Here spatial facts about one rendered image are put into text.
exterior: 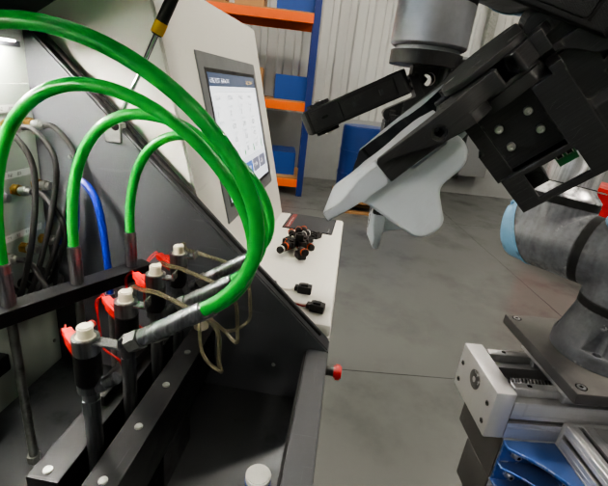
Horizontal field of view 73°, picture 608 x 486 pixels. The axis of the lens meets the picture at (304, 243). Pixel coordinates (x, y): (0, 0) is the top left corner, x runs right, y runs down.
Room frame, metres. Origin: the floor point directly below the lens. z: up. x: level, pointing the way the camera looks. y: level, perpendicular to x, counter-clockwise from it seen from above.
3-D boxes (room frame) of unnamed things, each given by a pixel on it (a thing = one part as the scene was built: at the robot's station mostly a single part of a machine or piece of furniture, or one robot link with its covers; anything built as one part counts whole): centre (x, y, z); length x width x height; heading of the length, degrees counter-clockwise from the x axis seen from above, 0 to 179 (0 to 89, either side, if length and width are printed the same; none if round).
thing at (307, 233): (1.08, 0.01, 1.01); 0.23 x 0.11 x 0.06; 175
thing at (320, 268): (1.04, 0.01, 0.96); 0.70 x 0.22 x 0.03; 175
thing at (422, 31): (0.46, -0.10, 1.47); 0.08 x 0.08 x 0.05
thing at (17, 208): (0.62, 0.46, 1.20); 0.13 x 0.03 x 0.31; 175
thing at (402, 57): (0.46, -0.11, 1.39); 0.09 x 0.08 x 0.12; 85
